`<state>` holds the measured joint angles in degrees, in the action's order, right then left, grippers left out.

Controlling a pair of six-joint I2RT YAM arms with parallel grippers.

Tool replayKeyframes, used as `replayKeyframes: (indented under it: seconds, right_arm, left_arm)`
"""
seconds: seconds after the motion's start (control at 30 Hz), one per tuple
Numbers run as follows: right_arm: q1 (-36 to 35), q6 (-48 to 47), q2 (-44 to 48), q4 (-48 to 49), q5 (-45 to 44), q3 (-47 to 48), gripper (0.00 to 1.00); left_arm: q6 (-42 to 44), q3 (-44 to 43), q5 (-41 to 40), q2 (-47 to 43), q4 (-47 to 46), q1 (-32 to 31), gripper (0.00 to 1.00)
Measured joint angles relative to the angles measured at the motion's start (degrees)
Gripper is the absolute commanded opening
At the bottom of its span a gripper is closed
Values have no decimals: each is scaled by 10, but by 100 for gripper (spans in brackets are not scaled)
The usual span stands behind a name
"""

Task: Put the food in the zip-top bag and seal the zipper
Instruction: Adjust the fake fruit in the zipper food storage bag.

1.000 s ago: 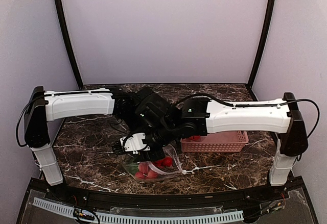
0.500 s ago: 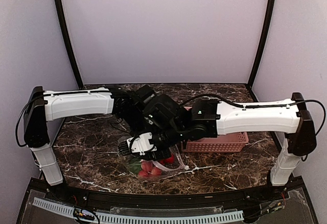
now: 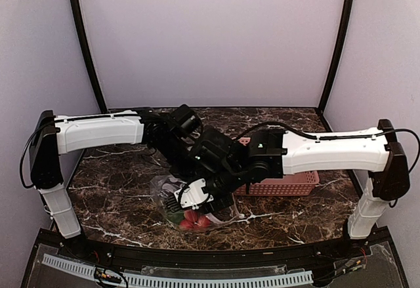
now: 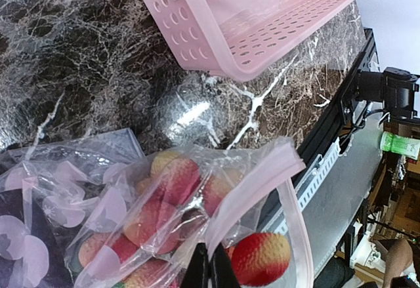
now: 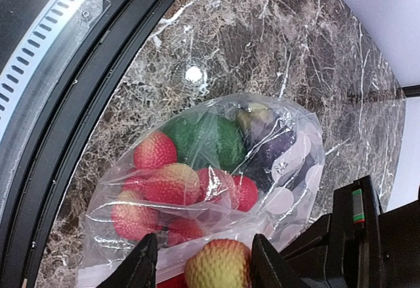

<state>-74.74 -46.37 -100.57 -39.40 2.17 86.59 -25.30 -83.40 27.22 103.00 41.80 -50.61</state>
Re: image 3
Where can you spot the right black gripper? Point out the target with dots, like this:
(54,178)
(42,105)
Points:
(225,203)

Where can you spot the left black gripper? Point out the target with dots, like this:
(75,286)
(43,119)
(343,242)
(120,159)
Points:
(187,172)

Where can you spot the clear zip top bag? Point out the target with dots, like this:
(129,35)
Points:
(162,186)

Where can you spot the red lychee bunch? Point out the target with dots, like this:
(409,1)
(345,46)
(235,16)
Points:
(194,220)

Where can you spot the pink plastic basket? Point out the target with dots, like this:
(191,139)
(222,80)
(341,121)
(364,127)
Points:
(300,184)

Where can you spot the green bell pepper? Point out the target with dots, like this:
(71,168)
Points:
(175,218)

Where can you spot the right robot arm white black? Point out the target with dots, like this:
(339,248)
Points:
(276,150)

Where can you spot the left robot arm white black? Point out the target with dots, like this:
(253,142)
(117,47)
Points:
(169,133)

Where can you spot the left wiring connector board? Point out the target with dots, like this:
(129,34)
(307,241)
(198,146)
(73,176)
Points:
(102,276)

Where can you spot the wiring connector board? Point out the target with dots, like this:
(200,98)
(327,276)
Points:
(354,264)
(102,276)

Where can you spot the right wiring connector board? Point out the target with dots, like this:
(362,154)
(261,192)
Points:
(354,264)

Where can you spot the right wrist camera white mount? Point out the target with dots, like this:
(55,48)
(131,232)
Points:
(191,195)

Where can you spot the white slotted cable duct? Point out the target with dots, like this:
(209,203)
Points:
(172,278)

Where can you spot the black front rail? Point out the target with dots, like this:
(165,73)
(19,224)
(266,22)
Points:
(315,256)

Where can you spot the left black frame post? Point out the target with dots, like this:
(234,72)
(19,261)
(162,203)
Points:
(87,56)

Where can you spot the black frame post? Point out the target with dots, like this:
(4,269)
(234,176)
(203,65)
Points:
(336,56)
(87,56)

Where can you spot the right black frame post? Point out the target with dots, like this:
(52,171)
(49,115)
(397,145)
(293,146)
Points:
(336,56)

